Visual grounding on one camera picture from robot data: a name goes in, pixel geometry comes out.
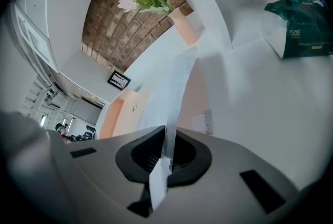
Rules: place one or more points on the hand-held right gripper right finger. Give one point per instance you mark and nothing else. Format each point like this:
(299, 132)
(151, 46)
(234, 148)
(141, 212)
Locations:
(197, 163)

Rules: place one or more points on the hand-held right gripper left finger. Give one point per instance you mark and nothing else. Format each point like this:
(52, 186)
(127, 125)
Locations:
(135, 163)

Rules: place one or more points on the white A4 paper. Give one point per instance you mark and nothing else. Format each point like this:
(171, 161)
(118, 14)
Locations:
(169, 92)

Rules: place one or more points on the pink vase with pale flowers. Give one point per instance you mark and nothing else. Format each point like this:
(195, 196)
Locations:
(184, 27)

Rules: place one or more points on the white glass cabinet door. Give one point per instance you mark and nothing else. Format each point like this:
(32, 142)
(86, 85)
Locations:
(36, 40)

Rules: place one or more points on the green tissue pack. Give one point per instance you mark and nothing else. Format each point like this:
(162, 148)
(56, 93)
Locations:
(299, 30)

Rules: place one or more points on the white shelf unit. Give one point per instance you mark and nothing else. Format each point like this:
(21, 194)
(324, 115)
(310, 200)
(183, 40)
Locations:
(65, 9)

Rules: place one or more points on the black picture frame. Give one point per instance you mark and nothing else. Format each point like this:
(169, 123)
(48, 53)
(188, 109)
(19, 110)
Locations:
(119, 80)

